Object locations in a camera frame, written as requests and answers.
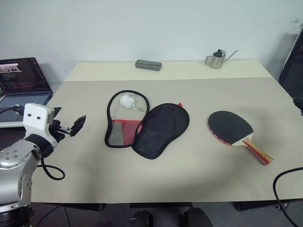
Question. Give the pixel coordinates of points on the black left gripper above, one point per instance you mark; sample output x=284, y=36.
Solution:
x=58, y=132

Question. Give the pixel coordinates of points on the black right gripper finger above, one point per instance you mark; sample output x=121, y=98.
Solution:
x=299, y=106

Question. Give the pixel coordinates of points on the table tennis paddle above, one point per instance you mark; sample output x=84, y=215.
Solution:
x=227, y=125

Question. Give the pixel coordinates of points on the black red paddle case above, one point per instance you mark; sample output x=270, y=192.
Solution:
x=163, y=127

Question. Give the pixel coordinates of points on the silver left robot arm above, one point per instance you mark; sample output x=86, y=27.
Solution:
x=11, y=160

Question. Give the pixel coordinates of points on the black angled panel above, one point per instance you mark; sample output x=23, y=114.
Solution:
x=294, y=66

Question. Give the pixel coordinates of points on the open laptop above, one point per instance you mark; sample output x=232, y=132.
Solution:
x=23, y=78

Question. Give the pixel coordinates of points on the metal watering can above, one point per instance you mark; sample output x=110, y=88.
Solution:
x=217, y=62

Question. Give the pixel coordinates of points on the grey rectangular box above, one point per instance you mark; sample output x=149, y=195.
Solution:
x=148, y=65

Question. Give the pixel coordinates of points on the silver and black robot body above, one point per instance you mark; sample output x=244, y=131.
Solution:
x=14, y=220

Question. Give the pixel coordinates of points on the dark rounded shape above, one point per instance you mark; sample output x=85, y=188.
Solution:
x=142, y=218

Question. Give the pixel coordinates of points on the black table underframe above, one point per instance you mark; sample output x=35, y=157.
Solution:
x=161, y=204

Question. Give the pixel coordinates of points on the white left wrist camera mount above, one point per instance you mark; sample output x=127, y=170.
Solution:
x=35, y=125

